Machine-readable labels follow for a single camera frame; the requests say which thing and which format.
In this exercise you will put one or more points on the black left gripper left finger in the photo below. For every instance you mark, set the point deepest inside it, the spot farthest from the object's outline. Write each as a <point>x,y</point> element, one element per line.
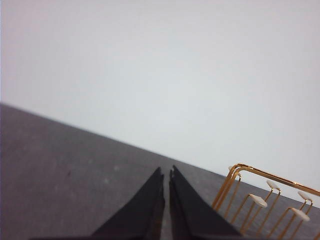
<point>142,217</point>

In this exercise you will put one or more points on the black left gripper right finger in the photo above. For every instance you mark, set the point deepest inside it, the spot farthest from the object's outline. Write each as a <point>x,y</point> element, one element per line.
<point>192,216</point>

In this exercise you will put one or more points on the gold wire cup rack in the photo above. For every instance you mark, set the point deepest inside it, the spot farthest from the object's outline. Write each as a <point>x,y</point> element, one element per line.
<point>246,187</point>

